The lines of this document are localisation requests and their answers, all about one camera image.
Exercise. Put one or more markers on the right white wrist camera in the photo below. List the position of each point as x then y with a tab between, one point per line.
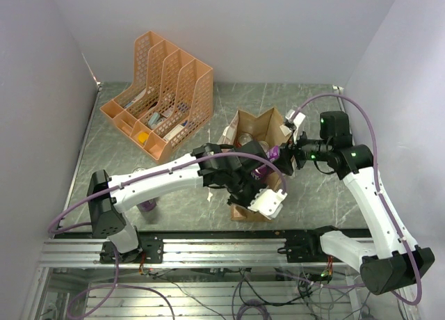
295	122

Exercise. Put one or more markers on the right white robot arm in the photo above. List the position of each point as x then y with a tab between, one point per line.
395	259

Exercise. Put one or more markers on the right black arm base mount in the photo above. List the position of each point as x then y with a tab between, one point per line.
304	245

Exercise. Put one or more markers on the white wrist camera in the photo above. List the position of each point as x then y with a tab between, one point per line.
295	122
268	203

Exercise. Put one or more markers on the aluminium frame rail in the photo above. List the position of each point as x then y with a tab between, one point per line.
174	254

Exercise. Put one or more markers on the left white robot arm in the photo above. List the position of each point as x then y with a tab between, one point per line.
220	166

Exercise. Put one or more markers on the red cola can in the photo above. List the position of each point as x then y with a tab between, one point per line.
243	139
264	146
138	169

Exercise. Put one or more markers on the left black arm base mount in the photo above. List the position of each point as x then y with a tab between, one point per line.
150	251

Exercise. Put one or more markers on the orange plastic file organizer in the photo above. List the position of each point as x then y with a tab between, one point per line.
169	99

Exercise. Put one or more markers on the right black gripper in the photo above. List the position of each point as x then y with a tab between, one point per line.
286	151

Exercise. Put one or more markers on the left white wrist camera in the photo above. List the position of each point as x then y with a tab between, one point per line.
268	203

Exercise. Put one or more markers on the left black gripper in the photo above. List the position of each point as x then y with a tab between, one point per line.
246	204

